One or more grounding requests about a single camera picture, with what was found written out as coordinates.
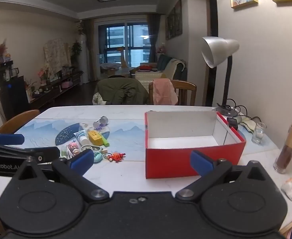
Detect low dark tv cabinet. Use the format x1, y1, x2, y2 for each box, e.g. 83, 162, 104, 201
26, 71, 84, 104

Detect dark wall paintings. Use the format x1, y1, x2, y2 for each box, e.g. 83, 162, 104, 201
165, 0, 182, 40

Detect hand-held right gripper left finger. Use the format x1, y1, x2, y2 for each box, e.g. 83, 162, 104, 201
10, 149, 109, 202

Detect blue mountain print table mat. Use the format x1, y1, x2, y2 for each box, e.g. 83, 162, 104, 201
14, 118, 277, 156

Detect pink-haired doll figure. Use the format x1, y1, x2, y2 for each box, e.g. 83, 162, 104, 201
66, 142, 81, 156

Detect pink cloth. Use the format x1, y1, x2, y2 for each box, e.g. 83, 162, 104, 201
153, 78, 179, 106

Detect red cardboard box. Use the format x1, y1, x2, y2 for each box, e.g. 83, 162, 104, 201
145, 111, 246, 179

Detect floral hanging cloth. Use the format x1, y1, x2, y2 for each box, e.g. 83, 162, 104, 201
44, 38, 72, 78

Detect white sunglasses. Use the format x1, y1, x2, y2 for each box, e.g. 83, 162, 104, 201
80, 144, 108, 155

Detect small yellow box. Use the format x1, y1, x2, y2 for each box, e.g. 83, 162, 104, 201
88, 130, 104, 146

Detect small clear bottle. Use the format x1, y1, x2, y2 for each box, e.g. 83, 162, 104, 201
93, 116, 109, 130

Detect pale green cloth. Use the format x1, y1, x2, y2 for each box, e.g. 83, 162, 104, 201
238, 119, 258, 133

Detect white desk lamp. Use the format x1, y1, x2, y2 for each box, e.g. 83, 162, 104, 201
201, 36, 240, 117

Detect yellow giraffe toy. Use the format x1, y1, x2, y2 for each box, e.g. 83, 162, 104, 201
116, 47, 126, 68

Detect balcony glass door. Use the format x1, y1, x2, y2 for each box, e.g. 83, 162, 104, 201
97, 20, 151, 68

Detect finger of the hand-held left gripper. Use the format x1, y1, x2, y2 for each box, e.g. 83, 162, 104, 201
0, 143, 61, 163
0, 130, 25, 145

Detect black water dispenser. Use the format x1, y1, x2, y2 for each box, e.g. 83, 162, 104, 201
0, 61, 28, 120

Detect dark curtain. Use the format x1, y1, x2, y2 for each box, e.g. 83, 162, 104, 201
146, 14, 162, 63

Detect clear glass cup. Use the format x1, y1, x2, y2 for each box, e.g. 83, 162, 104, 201
251, 122, 267, 145

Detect round-backed wooden chair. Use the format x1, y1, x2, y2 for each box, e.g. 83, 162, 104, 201
0, 110, 40, 133

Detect cream sofa blanket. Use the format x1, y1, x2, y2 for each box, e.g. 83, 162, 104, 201
164, 58, 186, 79

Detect olive green jacket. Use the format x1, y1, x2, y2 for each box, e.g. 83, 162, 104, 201
93, 77, 150, 105

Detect wooden dining chair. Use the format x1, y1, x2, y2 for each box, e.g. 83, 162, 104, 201
148, 80, 197, 106

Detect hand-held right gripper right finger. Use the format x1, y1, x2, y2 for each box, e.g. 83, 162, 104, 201
176, 150, 273, 201

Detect green potted plant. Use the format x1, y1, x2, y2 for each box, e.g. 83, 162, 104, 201
71, 41, 82, 63

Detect tall jar brown contents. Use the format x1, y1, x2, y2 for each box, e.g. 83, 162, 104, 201
273, 120, 292, 174

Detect dark green sofa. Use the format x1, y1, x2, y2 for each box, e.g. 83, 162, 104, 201
136, 55, 187, 82

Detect black power cable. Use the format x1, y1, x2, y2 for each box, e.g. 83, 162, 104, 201
224, 99, 260, 122

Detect white blue cream tube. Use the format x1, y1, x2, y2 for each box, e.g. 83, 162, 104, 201
74, 129, 90, 147

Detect orange keychain figure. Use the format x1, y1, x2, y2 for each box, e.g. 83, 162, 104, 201
103, 152, 126, 163

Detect round coffee table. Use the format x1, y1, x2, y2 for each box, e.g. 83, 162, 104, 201
100, 63, 123, 75

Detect black power adapter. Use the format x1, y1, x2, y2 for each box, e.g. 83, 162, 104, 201
227, 118, 239, 130

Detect white tower air conditioner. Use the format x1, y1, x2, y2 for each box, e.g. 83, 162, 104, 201
79, 35, 89, 84

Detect white quilted jacket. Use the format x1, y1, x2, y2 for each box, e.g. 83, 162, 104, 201
92, 92, 105, 105

